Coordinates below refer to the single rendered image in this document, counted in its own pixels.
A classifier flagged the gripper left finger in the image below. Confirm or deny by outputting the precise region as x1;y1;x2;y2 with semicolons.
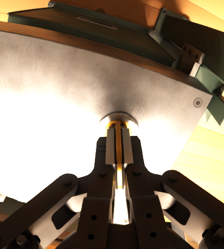
0;128;118;249

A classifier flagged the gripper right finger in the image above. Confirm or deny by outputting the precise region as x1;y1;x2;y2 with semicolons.
121;128;224;249

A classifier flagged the brass key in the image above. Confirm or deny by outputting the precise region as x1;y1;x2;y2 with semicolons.
115;120;124;190

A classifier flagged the brown drilled block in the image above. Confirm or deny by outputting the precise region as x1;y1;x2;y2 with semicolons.
175;42;206;75

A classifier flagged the grey hex screw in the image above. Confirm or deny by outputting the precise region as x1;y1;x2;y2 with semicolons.
193;97;204;108

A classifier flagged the silver lock cylinder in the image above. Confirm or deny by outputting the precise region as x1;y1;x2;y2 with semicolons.
99;110;139;137

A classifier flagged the brushed steel face plate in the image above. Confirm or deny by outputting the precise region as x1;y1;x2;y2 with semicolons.
0;29;213;203

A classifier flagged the green metal frame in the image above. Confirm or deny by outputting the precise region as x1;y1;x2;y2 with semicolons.
7;1;224;129

